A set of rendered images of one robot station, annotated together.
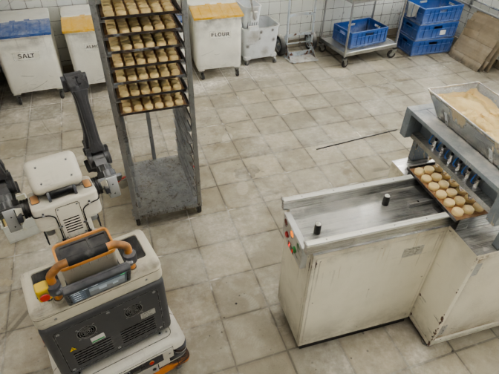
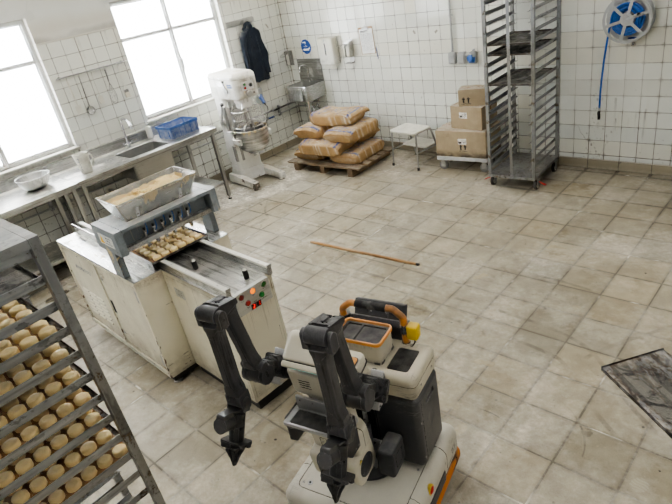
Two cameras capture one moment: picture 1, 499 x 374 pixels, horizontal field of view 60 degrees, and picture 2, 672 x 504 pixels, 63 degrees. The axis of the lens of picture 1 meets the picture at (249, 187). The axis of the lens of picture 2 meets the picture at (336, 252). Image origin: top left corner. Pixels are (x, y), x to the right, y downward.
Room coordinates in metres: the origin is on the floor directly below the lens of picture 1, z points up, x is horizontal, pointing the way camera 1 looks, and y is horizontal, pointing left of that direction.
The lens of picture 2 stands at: (1.99, 2.43, 2.34)
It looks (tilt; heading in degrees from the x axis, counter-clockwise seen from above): 28 degrees down; 246
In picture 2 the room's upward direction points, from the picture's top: 11 degrees counter-clockwise
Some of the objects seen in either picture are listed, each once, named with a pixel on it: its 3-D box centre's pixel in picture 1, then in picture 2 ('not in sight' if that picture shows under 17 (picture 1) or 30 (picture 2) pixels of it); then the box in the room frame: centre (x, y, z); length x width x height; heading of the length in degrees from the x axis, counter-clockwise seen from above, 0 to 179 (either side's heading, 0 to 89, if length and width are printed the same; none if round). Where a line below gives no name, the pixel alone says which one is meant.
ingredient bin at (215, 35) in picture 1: (214, 37); not in sight; (4.86, 0.44, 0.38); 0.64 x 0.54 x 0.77; 17
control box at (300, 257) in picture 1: (294, 239); (252, 296); (1.38, -0.22, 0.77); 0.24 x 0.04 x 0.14; 17
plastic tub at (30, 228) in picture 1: (17, 218); not in sight; (2.17, 1.65, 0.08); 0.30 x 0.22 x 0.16; 36
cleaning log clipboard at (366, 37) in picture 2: not in sight; (367, 42); (-1.72, -3.81, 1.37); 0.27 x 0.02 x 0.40; 109
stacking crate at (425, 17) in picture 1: (432, 10); not in sight; (5.61, -2.26, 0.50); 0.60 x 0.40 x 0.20; 112
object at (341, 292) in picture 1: (353, 267); (230, 323); (1.49, -0.57, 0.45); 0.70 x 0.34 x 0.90; 107
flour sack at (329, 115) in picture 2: not in sight; (338, 115); (-1.12, -3.76, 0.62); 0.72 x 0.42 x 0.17; 116
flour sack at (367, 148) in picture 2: not in sight; (358, 149); (-1.20, -3.53, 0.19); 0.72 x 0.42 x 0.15; 24
